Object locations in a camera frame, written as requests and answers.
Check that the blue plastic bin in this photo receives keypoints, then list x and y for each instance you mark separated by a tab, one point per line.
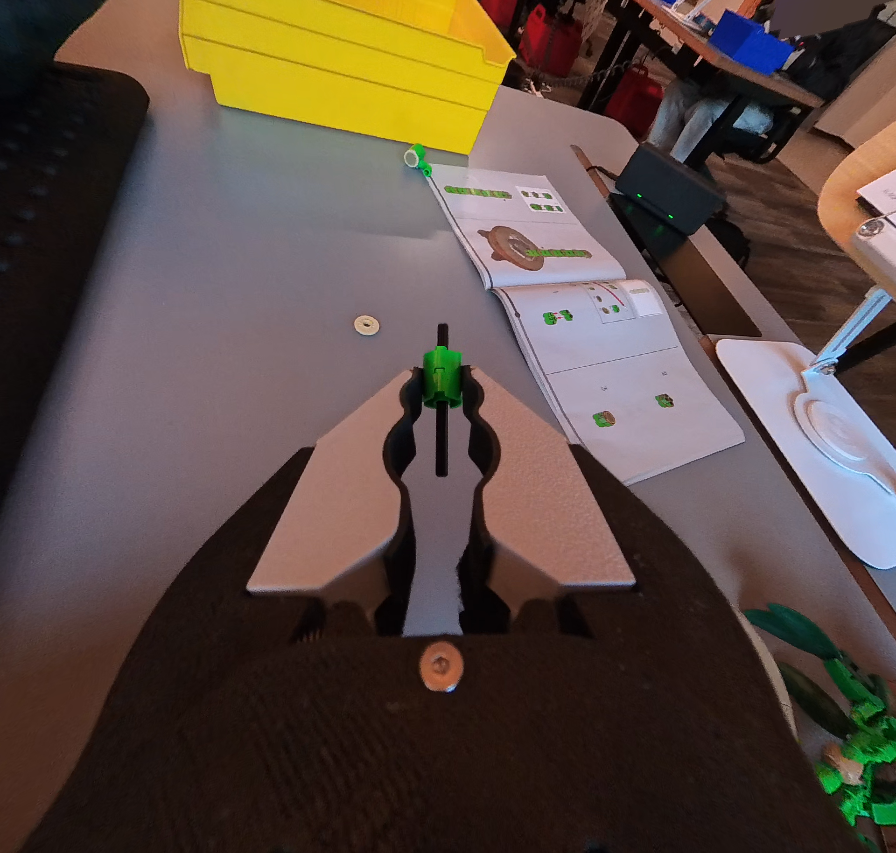
749	41

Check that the grey desk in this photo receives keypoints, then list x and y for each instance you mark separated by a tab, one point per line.
245	272

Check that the black device with green lights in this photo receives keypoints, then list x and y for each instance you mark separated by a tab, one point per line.
668	188

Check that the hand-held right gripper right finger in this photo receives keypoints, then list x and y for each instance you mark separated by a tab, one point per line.
553	517

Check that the green hooked stalk piece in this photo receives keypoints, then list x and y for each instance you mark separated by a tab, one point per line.
416	158

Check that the printed instruction sheet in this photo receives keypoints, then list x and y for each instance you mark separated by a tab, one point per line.
882	195

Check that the green round stalk segment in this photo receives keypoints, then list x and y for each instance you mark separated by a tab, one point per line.
441	377

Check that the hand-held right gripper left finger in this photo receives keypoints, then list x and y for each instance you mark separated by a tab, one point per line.
329	517

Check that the light wooden board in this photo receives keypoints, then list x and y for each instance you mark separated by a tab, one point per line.
840	202

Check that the open instruction booklet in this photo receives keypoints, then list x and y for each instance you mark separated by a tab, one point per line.
616	349

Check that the long wooden table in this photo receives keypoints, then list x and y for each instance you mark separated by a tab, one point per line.
700	41

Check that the black axle rod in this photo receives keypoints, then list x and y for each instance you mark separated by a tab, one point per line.
442	447

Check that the green toy bamboo leaves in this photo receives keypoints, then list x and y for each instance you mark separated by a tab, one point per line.
798	629

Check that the yellow plastic bin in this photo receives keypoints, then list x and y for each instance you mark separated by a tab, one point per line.
315	109
315	16
315	50
315	79

